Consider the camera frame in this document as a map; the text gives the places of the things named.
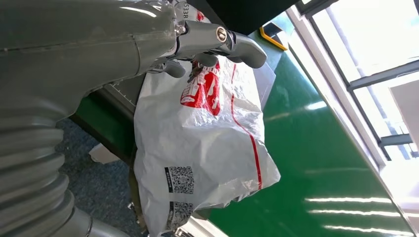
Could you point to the green conveyor belt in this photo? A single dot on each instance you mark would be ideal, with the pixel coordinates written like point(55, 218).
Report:
point(311, 147)

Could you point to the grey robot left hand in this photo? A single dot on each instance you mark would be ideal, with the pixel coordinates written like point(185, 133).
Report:
point(72, 49)

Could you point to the smartphone in yellow case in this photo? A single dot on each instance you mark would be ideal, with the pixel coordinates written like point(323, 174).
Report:
point(269, 38)

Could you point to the white table leg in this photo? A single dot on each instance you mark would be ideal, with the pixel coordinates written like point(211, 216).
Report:
point(103, 154)

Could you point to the white plastic package red print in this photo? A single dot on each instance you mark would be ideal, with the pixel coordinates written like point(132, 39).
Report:
point(203, 147)

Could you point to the dark metal window frame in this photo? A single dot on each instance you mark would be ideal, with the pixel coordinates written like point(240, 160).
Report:
point(376, 79)

